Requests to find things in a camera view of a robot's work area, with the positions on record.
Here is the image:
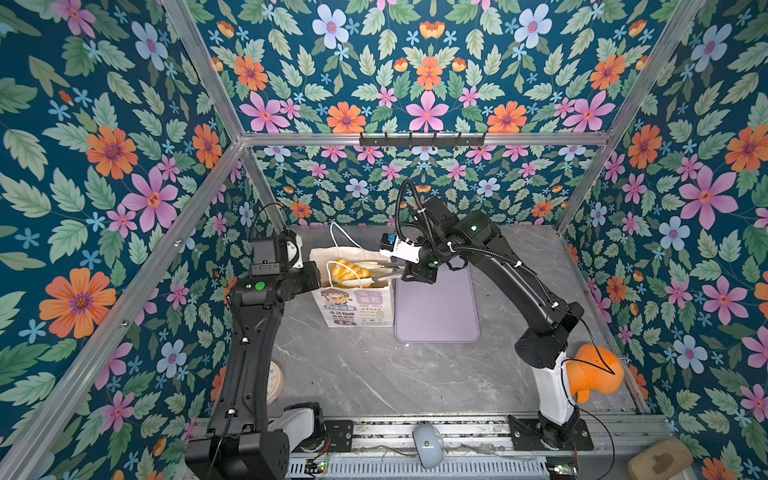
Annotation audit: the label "metal tongs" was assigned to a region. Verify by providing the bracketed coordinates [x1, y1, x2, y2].
[356, 260, 405, 286]

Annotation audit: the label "twisted bread top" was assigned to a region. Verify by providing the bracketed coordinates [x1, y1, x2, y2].
[327, 259, 373, 288]

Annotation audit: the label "white paper bag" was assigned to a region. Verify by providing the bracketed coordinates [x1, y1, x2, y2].
[309, 222, 395, 328]

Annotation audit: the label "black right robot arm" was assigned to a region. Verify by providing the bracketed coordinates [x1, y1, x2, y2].
[402, 198, 584, 449]

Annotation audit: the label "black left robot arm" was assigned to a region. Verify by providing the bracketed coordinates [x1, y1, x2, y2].
[185, 230, 324, 479]

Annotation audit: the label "purple cutting mat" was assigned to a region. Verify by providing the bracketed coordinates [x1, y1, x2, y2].
[394, 266, 481, 344]

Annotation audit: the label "round beige clock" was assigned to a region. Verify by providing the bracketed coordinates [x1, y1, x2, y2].
[267, 361, 285, 405]

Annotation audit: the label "black hook rack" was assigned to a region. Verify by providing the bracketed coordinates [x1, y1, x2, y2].
[358, 132, 486, 149]

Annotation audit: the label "orange plush toy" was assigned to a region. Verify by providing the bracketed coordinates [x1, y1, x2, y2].
[565, 344, 625, 404]

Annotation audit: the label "tan sponge block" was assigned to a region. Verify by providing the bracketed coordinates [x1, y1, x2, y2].
[627, 437, 694, 480]

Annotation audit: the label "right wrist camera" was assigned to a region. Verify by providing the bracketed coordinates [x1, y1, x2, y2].
[379, 233, 421, 264]

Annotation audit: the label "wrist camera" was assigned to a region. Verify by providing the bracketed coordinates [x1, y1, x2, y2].
[379, 233, 421, 264]
[281, 230, 303, 269]

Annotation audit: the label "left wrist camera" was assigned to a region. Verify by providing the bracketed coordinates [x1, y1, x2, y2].
[281, 230, 303, 269]

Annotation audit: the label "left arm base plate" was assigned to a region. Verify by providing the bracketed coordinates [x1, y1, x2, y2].
[325, 419, 355, 453]

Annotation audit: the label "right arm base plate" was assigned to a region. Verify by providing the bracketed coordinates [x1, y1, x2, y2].
[507, 412, 594, 451]

